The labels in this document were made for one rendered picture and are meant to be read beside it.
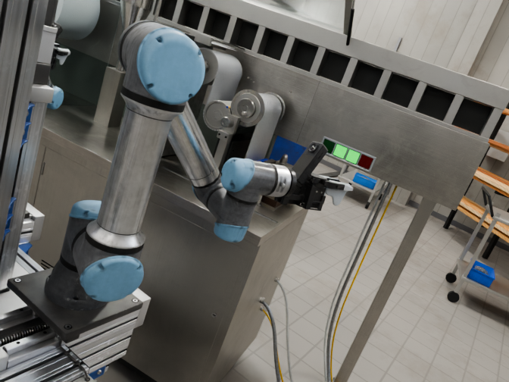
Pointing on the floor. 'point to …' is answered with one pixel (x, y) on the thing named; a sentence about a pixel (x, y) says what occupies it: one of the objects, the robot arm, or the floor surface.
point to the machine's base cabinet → (171, 273)
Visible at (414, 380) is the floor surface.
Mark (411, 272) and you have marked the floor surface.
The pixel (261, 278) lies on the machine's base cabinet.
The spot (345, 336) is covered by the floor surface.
